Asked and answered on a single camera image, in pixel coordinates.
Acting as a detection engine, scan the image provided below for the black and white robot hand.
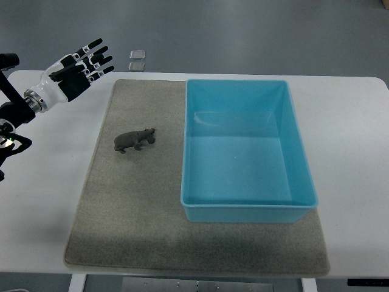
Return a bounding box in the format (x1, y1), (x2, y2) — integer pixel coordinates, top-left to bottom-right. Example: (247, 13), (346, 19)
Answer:
(24, 38), (114, 113)

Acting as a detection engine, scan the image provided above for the brown toy hippo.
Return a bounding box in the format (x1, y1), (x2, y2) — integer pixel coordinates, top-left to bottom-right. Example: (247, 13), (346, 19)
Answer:
(114, 128), (156, 154)

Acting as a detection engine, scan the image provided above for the blue plastic box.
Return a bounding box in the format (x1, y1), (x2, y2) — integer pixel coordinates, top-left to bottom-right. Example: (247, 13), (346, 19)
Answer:
(181, 79), (318, 223)

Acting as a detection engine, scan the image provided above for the lower clear floor plate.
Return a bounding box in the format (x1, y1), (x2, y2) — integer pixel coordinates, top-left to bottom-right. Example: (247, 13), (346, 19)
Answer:
(128, 62), (145, 72)

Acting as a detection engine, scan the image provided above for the clear floor plate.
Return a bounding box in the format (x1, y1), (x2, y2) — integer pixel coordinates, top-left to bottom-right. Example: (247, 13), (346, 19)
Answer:
(129, 50), (146, 60)
(128, 62), (145, 72)

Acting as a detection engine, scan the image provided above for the upper clear floor plate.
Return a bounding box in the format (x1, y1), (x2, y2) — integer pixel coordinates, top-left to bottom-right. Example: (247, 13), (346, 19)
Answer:
(129, 50), (146, 60)

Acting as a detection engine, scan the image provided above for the grey felt mat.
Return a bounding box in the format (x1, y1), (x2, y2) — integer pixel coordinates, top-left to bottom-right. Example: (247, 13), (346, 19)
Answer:
(64, 80), (330, 277)

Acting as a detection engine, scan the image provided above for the left white table leg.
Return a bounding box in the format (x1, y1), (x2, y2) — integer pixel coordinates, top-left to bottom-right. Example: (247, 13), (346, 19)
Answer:
(68, 274), (87, 292)

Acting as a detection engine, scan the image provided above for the white table leg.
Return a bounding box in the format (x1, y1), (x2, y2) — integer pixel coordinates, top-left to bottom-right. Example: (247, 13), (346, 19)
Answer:
(68, 274), (87, 292)
(301, 278), (318, 292)

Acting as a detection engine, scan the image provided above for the grey metal table crossbar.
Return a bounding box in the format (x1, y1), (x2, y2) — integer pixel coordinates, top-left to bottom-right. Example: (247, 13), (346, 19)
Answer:
(122, 277), (274, 292)

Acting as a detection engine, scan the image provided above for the right white table leg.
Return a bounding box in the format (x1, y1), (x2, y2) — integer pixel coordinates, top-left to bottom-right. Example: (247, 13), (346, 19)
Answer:
(301, 278), (318, 292)

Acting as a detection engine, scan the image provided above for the black bar under table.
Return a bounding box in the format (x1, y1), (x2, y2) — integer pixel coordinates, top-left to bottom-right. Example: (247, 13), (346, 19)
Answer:
(347, 278), (389, 287)

